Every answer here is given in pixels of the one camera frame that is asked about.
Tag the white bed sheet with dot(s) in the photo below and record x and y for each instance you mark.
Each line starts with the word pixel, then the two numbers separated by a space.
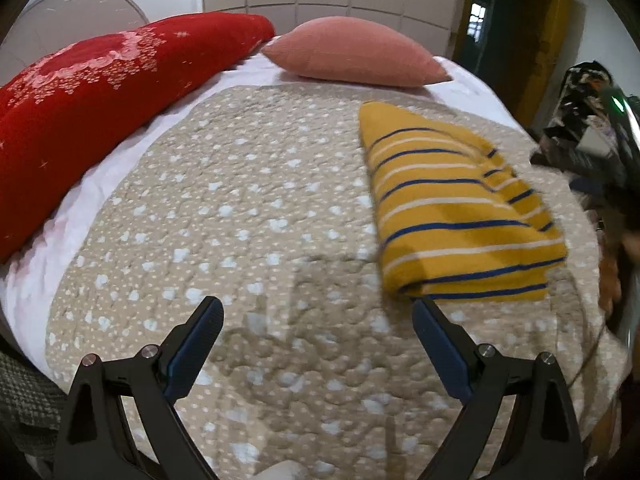
pixel 100 180

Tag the person's right hand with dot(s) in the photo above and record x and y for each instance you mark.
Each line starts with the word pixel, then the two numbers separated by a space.
pixel 610 280

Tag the white curved headboard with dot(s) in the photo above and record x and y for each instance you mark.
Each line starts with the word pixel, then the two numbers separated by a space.
pixel 75 10

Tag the yellow door frame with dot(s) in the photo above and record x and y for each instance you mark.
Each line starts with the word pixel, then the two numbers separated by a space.
pixel 555 35

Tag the beige dotted quilted blanket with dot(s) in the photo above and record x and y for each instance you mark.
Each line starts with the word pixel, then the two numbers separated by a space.
pixel 250 210

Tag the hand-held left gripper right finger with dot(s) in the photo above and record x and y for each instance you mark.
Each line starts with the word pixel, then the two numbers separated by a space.
pixel 442 352

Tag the pink pillow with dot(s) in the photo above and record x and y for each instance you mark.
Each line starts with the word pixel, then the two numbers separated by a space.
pixel 355 50

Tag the red patterned pillow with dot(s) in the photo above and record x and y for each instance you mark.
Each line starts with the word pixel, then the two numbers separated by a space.
pixel 90 110

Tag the yellow striped shirt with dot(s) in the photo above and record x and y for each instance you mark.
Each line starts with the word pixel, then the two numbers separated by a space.
pixel 450 210

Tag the grey woven cloth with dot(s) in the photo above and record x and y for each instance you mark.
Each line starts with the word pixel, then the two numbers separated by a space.
pixel 30 400

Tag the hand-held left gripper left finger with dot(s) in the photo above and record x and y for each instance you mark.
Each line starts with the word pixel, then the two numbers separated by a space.
pixel 192 352

